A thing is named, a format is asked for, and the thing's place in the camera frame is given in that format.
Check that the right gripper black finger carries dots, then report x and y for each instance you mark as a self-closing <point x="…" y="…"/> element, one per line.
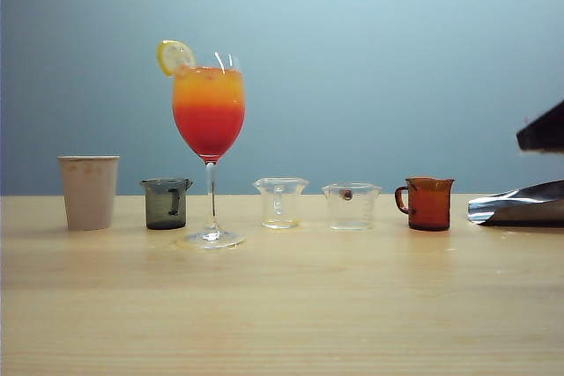
<point x="546" y="134"/>

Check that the yellow lemon slice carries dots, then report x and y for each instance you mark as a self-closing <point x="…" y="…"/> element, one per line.
<point x="174" y="56"/>

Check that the amber glass measuring cup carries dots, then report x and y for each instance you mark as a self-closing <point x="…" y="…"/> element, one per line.
<point x="429" y="208"/>

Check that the clear measuring cup red sticker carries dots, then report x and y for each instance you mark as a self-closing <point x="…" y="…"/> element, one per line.
<point x="352" y="208"/>

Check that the clear measuring cup yellow residue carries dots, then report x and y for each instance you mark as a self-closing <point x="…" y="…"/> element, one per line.
<point x="282" y="204"/>

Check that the smoky grey measuring cup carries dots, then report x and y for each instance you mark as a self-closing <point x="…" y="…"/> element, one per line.
<point x="158" y="208"/>

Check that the beige paper cup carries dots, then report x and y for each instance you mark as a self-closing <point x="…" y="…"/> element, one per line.
<point x="88" y="195"/>

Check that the silver foil pouch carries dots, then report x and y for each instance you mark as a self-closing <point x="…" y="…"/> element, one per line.
<point x="520" y="208"/>

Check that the wine glass with orange-red drink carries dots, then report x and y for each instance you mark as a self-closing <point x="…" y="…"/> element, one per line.
<point x="209" y="120"/>

